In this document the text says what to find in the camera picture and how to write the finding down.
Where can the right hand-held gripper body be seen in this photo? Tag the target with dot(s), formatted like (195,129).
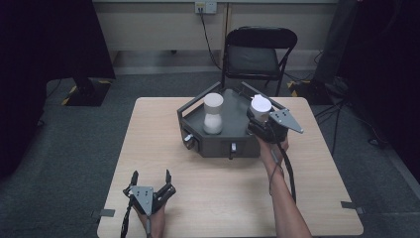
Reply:
(277,127)

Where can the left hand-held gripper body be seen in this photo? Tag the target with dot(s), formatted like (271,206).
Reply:
(142,197)

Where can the white jar with lid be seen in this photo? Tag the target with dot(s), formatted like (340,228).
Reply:
(261,107)

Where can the dark grey corner rack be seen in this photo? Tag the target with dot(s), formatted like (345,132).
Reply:
(231,132)

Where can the white shaker bottle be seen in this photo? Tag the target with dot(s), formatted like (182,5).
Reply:
(213,114)

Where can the person's right hand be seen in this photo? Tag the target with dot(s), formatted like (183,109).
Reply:
(272,152)

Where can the person's left hand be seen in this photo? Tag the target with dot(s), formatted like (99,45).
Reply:
(155,221)

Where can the silver rack hook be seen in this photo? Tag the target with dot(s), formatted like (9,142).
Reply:
(189,139)
(233,148)

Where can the grey tape strip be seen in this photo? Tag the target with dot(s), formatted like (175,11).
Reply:
(104,213)
(351,206)

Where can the black stand base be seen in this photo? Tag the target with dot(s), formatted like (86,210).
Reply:
(87,94)
(312,92)

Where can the black folding chair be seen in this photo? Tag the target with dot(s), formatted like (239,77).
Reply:
(252,59)

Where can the grey hanging cloth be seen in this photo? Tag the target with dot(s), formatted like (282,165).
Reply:
(333,43)

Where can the black curtain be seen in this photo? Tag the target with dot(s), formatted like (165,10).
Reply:
(386,66)
(39,66)

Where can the white wall socket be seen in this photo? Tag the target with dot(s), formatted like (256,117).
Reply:
(205,7)

